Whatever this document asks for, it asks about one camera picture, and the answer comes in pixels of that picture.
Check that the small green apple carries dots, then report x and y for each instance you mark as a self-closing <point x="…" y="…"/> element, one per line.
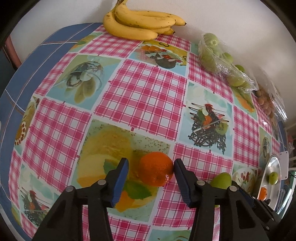
<point x="273" y="178"/>

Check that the orange tangerine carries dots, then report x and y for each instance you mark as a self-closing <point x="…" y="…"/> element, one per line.
<point x="155" y="169"/>
<point x="262" y="194"/>

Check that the blue under cloth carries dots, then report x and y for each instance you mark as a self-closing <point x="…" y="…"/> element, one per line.
<point x="15" y="98"/>

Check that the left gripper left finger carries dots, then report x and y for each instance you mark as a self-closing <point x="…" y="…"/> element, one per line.
<point x="64" y="219"/>

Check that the bag of brown longans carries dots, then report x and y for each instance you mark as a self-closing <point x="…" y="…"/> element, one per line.
<point x="271" y="101"/>

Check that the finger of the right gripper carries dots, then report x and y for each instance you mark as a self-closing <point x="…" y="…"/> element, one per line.
<point x="261" y="206"/>

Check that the large green mango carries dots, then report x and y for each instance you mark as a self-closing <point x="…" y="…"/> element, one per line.
<point x="219" y="185"/>

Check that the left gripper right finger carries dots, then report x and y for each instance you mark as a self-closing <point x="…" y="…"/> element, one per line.
<point x="196" y="194"/>

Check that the checkered picture tablecloth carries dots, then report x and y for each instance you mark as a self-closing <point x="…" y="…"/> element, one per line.
<point x="109" y="98"/>

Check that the silver metal tray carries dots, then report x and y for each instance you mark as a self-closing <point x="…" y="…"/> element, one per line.
<point x="268" y="186"/>

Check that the banana bunch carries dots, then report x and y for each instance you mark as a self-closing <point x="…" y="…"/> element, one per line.
<point x="130" y="24"/>

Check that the bag of green fruits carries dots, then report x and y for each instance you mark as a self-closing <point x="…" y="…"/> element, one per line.
<point x="216" y="58"/>

